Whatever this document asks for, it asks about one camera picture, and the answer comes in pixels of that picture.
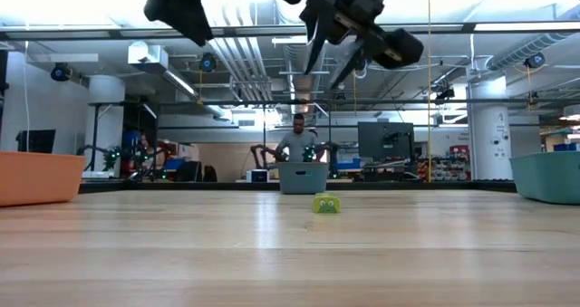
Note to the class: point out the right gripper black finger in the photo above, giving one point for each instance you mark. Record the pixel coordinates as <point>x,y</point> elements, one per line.
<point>401,49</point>
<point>317,35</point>

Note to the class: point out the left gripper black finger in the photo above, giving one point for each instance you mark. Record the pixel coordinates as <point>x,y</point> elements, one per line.
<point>181,15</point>

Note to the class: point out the green frog-face block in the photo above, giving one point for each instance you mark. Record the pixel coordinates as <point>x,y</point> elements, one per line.
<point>326,204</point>

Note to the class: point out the black background robot arm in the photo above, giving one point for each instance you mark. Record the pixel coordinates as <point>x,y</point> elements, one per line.
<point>109,155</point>
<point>263,153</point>

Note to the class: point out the white ceiling air unit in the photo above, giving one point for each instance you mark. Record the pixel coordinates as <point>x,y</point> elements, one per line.
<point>147,53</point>

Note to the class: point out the blue black ceiling reel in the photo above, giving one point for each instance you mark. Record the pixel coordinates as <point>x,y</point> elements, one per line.
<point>534,60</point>
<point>208,62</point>
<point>60,72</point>

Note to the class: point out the dark desk monitor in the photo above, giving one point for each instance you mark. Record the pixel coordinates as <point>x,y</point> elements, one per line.
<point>385,139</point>

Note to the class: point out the black shelf rack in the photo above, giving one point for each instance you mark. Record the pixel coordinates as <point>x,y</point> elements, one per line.
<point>145,114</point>

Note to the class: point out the person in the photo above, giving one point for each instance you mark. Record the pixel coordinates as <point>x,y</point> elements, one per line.
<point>299,144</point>
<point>145,146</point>

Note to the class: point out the white round column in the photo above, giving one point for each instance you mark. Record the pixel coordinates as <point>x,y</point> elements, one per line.
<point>106,117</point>
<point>491,135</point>

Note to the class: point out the shelf of small parts bins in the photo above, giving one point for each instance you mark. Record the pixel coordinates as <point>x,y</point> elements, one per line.
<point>446,166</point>

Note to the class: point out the grey plastic bin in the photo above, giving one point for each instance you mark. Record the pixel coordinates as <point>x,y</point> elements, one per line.
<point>303,178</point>

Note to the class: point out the small white box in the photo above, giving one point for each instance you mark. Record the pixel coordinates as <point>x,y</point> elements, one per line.
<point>258,175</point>

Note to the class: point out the teal plastic bin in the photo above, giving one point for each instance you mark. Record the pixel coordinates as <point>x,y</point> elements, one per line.
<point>548,178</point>

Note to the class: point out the orange plastic bin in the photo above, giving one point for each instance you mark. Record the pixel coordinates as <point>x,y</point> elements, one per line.
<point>41,178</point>

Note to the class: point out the large silver ceiling duct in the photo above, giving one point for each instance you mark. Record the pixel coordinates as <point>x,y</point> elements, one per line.
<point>294,62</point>

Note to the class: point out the overhead frame light beam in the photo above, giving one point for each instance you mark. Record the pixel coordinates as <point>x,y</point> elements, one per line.
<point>68,34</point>

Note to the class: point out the silver ribbed ventilation duct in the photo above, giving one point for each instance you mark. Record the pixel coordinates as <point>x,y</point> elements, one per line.
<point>521,51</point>

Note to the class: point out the black aluminium table frame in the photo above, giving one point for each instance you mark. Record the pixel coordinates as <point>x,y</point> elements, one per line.
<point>217,186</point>

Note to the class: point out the black wall monitor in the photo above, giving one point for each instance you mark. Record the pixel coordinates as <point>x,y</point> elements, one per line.
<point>36,141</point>

